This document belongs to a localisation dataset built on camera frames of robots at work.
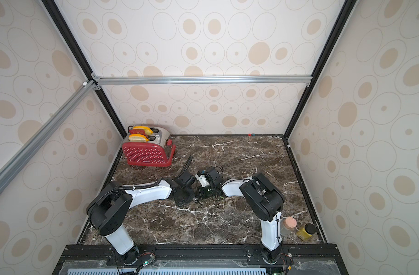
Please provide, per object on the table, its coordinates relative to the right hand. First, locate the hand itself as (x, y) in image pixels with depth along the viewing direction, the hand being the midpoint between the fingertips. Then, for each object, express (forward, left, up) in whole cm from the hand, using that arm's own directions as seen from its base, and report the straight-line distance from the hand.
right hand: (193, 200), depth 91 cm
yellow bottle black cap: (-15, -51, +8) cm, 54 cm away
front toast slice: (+24, +31, +22) cm, 45 cm away
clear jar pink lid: (-14, -43, +11) cm, 46 cm away
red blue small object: (+53, -34, -2) cm, 63 cm away
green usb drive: (+1, -15, +1) cm, 16 cm away
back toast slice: (+29, +27, +22) cm, 45 cm away
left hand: (0, -3, +2) cm, 3 cm away
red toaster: (+20, +20, +15) cm, 32 cm away
